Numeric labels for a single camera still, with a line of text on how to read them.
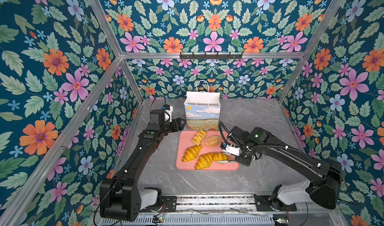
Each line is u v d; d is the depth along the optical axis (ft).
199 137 3.06
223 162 2.57
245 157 2.04
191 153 2.84
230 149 2.22
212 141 2.99
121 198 1.30
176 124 2.35
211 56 3.05
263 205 2.41
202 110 2.81
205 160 2.75
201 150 3.00
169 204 2.42
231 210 2.38
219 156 2.69
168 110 2.44
